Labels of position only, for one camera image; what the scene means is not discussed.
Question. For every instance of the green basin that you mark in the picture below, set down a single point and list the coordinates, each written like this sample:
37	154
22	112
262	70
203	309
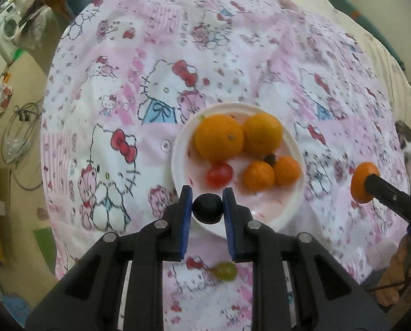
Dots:
17	54

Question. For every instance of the pink cartoon printed blanket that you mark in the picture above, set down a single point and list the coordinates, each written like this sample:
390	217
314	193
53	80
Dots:
122	76

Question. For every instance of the tabby cat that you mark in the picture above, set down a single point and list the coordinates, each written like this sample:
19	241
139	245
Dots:
407	141

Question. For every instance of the red cherry tomato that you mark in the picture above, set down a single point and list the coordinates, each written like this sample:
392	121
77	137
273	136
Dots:
219	174

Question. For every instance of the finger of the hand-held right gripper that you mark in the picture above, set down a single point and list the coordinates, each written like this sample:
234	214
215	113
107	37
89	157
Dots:
388	193

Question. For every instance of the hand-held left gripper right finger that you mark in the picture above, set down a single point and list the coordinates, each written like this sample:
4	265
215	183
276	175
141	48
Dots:
231	227

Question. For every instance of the large orange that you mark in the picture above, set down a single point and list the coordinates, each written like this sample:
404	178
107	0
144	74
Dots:
219	138
263	134

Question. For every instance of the grey floral cloth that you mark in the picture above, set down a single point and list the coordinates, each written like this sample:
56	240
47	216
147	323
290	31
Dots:
33	31

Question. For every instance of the dark purple grape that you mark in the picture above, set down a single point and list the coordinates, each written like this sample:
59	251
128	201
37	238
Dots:
269	159
207	208

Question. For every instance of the blue printed cloth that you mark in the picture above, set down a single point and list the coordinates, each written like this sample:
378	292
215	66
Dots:
16	308

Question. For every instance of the green floor mat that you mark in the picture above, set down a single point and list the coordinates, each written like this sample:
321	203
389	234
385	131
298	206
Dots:
45	244

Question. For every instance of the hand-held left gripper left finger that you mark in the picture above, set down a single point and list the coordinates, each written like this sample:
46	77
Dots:
184	224

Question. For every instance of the small mandarin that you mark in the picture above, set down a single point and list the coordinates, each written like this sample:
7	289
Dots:
359	182
259	176
287	170

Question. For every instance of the white washing machine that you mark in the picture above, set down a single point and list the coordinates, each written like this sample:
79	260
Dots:
5	24

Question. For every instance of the person's right hand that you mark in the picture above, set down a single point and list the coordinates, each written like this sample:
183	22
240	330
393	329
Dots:
393	272

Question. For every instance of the green grape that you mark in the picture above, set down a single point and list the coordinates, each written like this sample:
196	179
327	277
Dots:
225	270

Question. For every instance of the pink strawberry pattern plate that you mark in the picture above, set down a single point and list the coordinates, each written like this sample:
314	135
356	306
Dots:
281	203

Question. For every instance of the cream duvet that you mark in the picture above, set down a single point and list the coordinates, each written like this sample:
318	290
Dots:
371	31

